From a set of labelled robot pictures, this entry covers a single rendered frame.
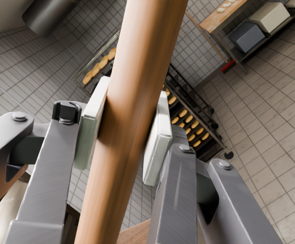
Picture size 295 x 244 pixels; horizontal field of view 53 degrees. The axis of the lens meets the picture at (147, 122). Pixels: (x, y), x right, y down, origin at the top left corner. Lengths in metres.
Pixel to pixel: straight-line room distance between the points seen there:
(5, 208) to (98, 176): 1.80
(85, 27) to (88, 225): 5.10
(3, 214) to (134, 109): 1.81
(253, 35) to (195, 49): 1.06
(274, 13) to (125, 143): 4.66
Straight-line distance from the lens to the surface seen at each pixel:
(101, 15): 5.20
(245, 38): 4.70
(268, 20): 4.77
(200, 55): 5.32
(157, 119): 0.16
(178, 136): 0.16
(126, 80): 0.15
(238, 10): 4.50
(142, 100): 0.16
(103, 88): 0.18
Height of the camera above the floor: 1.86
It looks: 17 degrees down
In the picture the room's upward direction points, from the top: 45 degrees counter-clockwise
